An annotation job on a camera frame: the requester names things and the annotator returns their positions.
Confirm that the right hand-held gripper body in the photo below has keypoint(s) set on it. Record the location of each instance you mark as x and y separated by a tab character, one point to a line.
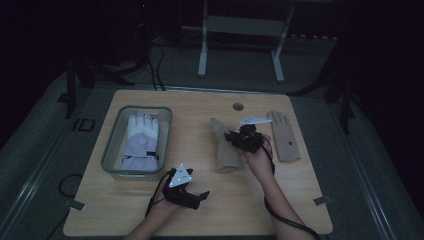
251	138

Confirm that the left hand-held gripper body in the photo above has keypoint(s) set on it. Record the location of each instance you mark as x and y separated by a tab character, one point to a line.
181	193

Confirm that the plain beige knit glove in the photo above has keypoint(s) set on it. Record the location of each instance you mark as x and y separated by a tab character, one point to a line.
226	156

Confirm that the white and purple ski glove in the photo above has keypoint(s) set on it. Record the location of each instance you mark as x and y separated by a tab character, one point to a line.
141	143

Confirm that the clear plastic storage bin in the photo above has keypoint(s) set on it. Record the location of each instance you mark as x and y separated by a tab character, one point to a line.
113	146

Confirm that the person's left hand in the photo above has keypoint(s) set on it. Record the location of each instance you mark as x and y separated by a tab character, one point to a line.
166	205

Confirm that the person's right hand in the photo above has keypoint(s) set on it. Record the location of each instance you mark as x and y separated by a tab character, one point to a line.
258	163

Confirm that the round table grommet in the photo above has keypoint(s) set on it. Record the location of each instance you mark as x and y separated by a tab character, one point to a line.
238	106

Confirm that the beige knit glove with button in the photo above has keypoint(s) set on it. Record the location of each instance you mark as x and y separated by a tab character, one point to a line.
285	140

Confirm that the grey tape strip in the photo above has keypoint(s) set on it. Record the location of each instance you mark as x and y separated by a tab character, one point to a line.
75	205
322	200

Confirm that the black stand with angled legs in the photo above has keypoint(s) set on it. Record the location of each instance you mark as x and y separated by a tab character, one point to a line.
340	90

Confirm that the white metal stand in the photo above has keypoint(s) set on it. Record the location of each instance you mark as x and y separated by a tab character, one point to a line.
240	26

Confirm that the black tripod stand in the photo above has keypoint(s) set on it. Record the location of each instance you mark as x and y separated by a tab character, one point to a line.
86	70

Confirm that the black rectangular bracket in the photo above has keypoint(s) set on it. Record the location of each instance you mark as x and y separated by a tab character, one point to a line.
85	124

